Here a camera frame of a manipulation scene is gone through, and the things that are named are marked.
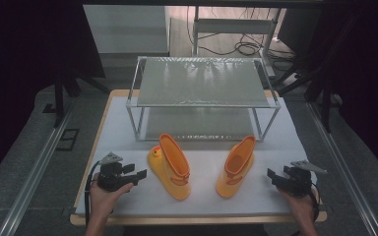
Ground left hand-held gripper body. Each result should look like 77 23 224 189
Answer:
96 151 128 193

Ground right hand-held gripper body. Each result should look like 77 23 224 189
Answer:
283 159 329 198

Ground yellow rubber rain boot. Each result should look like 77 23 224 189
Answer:
147 133 192 202
216 135 257 200

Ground two-tier metal shoe rack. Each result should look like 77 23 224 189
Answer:
125 55 282 143

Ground person's left hand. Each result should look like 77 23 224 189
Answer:
89 172 135 218

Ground person's right hand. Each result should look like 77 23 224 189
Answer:
277 187 319 224

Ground white table mat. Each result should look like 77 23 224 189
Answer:
74 95 323 218

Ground white table mat board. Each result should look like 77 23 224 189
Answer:
69 88 329 227

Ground black stand legs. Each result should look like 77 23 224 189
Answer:
271 13 362 134
52 67 112 130

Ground dark curtain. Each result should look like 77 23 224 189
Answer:
308 0 378 188
0 0 106 191

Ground white panel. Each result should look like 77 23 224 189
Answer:
82 4 170 55

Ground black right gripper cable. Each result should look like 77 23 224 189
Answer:
308 181 321 225

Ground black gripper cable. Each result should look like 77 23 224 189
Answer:
84 160 102 227
308 181 321 225

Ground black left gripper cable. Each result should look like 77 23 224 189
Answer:
84 160 102 227

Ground aluminium floor rail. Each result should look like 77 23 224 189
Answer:
305 100 378 236
0 99 77 236

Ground black rectangular floor frame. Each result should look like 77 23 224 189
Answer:
55 128 81 152

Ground black floor cables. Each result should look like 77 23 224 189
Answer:
186 5 297 73

